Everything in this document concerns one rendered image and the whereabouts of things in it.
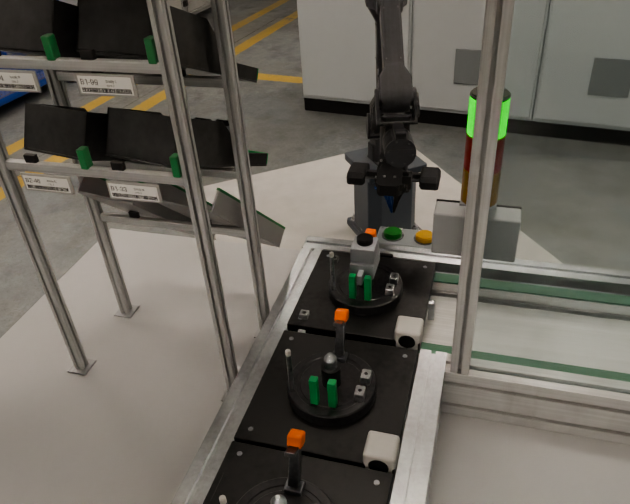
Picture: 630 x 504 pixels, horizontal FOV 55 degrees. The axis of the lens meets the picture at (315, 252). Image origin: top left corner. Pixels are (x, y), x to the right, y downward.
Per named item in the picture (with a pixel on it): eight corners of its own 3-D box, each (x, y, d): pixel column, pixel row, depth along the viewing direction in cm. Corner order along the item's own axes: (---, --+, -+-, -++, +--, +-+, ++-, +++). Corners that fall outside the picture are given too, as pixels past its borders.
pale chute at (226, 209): (227, 235, 131) (232, 215, 132) (279, 247, 126) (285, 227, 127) (149, 199, 106) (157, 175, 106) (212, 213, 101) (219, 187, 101)
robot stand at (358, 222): (396, 209, 160) (397, 140, 149) (424, 237, 149) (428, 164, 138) (346, 223, 156) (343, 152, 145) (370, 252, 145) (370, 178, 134)
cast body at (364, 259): (357, 257, 115) (356, 226, 111) (380, 259, 114) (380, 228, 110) (347, 283, 109) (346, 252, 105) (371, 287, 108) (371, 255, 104)
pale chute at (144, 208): (165, 228, 135) (171, 209, 136) (214, 240, 130) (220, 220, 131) (76, 192, 110) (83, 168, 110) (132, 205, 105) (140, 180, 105)
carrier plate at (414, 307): (322, 257, 129) (321, 248, 128) (435, 270, 123) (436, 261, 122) (287, 332, 110) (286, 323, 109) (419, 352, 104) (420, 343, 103)
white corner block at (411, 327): (397, 331, 109) (398, 313, 107) (423, 334, 108) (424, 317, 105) (393, 348, 105) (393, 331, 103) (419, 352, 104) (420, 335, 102)
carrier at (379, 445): (285, 337, 109) (278, 283, 102) (418, 358, 103) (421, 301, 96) (234, 446, 90) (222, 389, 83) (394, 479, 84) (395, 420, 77)
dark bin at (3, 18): (122, 72, 113) (124, 31, 112) (178, 79, 108) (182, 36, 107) (-14, 48, 88) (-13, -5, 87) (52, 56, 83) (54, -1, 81)
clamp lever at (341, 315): (334, 350, 99) (337, 307, 97) (346, 352, 99) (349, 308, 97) (329, 359, 96) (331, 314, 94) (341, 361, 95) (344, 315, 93)
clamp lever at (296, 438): (289, 478, 80) (291, 427, 78) (303, 481, 80) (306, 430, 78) (280, 494, 77) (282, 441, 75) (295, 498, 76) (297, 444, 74)
